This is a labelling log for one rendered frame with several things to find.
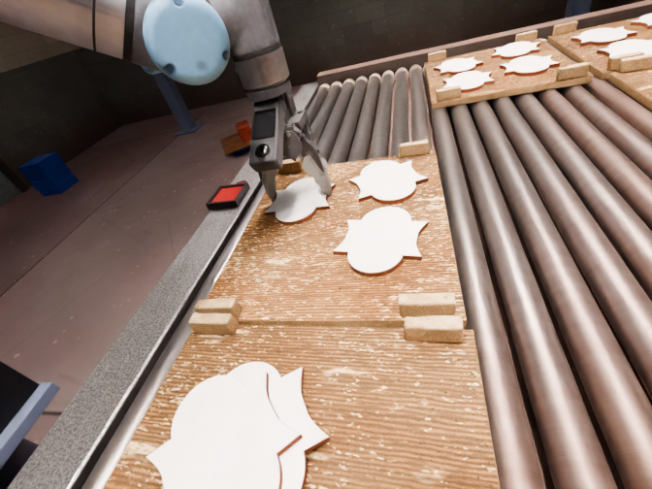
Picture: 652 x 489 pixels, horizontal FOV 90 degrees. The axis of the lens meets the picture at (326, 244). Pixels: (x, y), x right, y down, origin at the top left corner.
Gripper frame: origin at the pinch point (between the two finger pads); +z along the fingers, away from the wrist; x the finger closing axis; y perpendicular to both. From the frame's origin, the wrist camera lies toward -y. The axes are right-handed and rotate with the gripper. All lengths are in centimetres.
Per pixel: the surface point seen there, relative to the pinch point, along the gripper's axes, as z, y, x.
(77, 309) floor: 94, 51, 194
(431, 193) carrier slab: 0.6, -2.1, -23.6
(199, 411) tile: -1.5, -39.8, 0.8
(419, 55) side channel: -1, 87, -26
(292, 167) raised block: -0.9, 11.8, 4.3
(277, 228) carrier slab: 0.7, -7.9, 2.5
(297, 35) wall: 24, 490, 126
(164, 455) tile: -1.5, -43.7, 2.4
